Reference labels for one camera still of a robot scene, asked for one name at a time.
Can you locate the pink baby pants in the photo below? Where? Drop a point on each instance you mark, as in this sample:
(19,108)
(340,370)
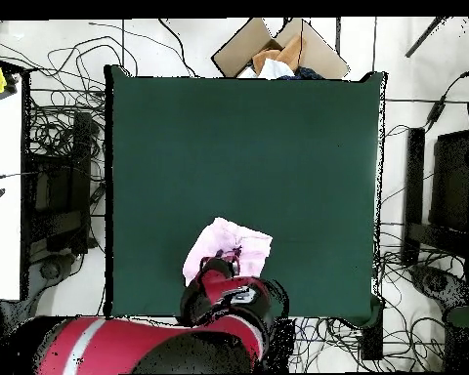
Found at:
(234,238)

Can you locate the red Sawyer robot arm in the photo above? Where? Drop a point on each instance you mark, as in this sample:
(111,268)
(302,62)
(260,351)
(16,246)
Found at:
(160,343)

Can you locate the black flat monitor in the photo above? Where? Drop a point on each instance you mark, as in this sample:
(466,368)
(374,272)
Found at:
(451,183)

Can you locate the dark green table cloth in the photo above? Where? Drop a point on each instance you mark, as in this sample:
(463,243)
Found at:
(242,156)

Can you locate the grey round stand base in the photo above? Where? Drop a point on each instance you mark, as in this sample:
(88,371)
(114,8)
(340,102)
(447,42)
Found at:
(52,269)

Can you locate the black long bar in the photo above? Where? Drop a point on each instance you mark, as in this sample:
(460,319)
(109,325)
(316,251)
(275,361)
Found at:
(413,187)

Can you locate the black equipment rack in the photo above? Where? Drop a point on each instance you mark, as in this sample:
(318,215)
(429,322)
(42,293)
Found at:
(58,195)

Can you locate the white cloth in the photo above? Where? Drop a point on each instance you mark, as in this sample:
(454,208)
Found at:
(273,70)

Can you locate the dark blue cloth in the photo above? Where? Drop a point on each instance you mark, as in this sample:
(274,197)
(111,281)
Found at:
(306,73)

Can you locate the orange cloth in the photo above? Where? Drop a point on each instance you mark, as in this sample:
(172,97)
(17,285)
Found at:
(289,52)

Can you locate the open cardboard box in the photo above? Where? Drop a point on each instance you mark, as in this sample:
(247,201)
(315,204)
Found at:
(242,43)

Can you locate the white side table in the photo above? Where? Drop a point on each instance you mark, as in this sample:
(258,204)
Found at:
(2,234)

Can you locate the black power adapter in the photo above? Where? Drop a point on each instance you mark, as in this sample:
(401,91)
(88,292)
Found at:
(435,110)

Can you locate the dark thin pole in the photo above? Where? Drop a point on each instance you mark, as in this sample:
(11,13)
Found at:
(424,37)

